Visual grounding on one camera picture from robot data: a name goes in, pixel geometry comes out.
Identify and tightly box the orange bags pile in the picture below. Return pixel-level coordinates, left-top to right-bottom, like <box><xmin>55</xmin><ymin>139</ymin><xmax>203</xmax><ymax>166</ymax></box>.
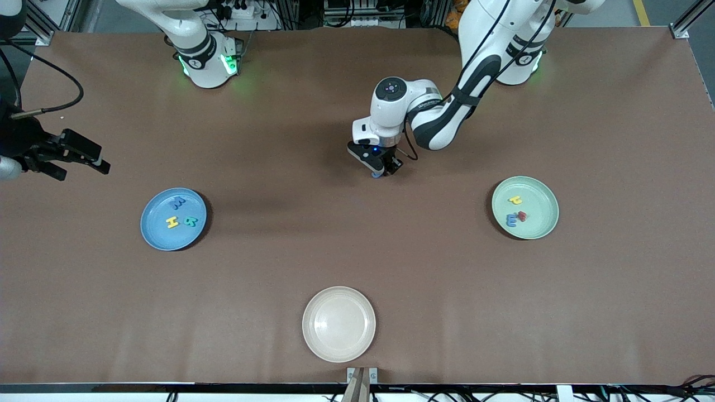
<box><xmin>446</xmin><ymin>0</ymin><xmax>467</xmax><ymax>30</ymax></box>

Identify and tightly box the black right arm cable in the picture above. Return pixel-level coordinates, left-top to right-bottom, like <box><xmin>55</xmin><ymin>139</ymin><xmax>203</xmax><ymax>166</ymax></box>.
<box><xmin>0</xmin><ymin>42</ymin><xmax>84</xmax><ymax>119</ymax></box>

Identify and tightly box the blue plate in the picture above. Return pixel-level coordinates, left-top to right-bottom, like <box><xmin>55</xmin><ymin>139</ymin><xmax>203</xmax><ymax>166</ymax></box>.
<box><xmin>140</xmin><ymin>187</ymin><xmax>208</xmax><ymax>252</ymax></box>

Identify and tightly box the cream plate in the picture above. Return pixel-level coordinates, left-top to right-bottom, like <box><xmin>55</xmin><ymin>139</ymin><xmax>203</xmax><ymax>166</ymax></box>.
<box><xmin>302</xmin><ymin>286</ymin><xmax>376</xmax><ymax>363</ymax></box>

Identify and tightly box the beige camera mount post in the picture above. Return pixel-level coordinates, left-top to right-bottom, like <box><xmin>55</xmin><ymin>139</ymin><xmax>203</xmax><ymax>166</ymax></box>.
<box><xmin>342</xmin><ymin>368</ymin><xmax>371</xmax><ymax>402</ymax></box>

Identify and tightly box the black base cable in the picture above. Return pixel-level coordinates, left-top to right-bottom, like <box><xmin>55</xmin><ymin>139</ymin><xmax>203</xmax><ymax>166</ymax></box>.
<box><xmin>235</xmin><ymin>31</ymin><xmax>255</xmax><ymax>65</ymax></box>

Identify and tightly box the white power strip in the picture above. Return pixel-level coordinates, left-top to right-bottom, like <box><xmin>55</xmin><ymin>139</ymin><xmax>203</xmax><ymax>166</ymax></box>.
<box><xmin>215</xmin><ymin>0</ymin><xmax>274</xmax><ymax>31</ymax></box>

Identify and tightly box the aluminium frame profile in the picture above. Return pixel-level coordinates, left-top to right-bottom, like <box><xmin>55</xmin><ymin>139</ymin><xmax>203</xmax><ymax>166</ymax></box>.
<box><xmin>422</xmin><ymin>0</ymin><xmax>447</xmax><ymax>27</ymax></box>
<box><xmin>25</xmin><ymin>0</ymin><xmax>84</xmax><ymax>46</ymax></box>
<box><xmin>277</xmin><ymin>0</ymin><xmax>302</xmax><ymax>28</ymax></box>
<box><xmin>670</xmin><ymin>0</ymin><xmax>715</xmax><ymax>40</ymax></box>

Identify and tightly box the metal mounting bracket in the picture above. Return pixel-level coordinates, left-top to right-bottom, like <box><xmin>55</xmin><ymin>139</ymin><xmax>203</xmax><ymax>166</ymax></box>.
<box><xmin>346</xmin><ymin>367</ymin><xmax>379</xmax><ymax>386</ymax></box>

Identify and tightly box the green plate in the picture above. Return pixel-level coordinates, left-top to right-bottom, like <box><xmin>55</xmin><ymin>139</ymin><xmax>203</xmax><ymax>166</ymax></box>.
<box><xmin>491</xmin><ymin>176</ymin><xmax>560</xmax><ymax>241</ymax></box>

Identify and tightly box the black cable bundle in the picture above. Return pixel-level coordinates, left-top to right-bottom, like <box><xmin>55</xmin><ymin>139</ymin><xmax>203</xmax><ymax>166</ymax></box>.
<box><xmin>603</xmin><ymin>374</ymin><xmax>715</xmax><ymax>402</ymax></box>

